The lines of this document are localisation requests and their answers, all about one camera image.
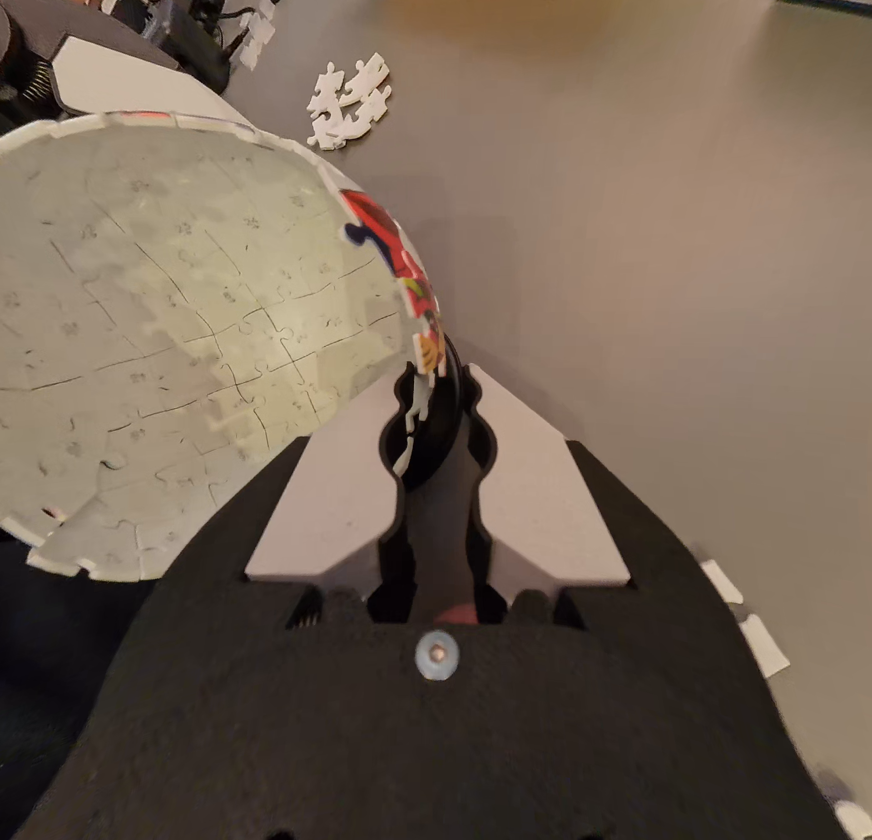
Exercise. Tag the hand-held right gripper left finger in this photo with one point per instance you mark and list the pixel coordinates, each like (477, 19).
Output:
(320, 506)

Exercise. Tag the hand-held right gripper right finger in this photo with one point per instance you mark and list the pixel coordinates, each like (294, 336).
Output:
(545, 506)

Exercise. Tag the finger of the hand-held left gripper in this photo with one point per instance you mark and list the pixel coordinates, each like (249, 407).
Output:
(116, 80)

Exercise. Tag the black round ball stand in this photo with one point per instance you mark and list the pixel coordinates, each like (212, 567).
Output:
(443, 417)

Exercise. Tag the colourful cartoon puzzle ball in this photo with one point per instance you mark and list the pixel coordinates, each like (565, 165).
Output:
(170, 308)

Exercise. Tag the pile of white puzzle pieces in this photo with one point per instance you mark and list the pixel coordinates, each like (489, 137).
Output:
(340, 104)

